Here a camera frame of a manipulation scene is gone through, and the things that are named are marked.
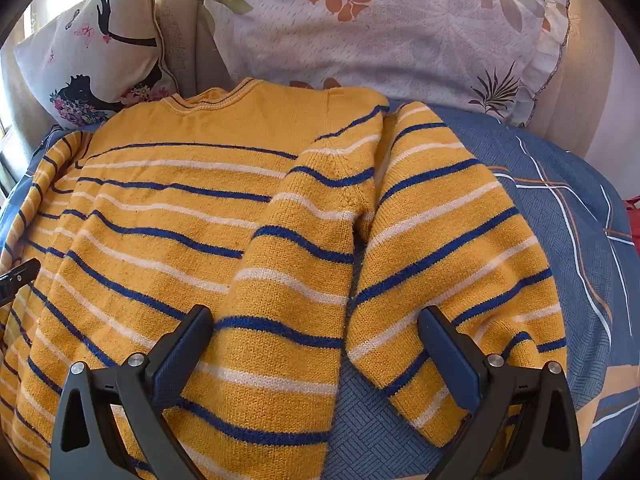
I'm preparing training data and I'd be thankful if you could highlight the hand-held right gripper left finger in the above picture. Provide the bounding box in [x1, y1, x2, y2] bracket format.
[50, 304, 214, 480]

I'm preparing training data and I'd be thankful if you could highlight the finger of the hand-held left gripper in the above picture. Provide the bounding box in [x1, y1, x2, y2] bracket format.
[0, 258, 42, 305]

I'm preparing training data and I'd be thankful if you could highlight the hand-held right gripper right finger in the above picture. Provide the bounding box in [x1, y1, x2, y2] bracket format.
[417, 305, 584, 480]

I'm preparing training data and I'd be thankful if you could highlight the yellow striped knit sweater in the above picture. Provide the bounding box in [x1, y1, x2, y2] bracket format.
[0, 77, 568, 480]

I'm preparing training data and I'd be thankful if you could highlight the blue plaid bed sheet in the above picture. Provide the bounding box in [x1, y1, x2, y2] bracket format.
[0, 100, 640, 480]

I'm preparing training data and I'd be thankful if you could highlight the red object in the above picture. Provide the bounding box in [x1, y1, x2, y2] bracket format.
[622, 198, 640, 251]

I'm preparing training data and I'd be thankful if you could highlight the dancer print cushion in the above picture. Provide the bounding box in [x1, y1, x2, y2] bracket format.
[14, 0, 180, 130]

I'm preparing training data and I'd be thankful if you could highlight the floral leaf print pillow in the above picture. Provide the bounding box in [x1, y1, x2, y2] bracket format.
[181, 0, 572, 128]

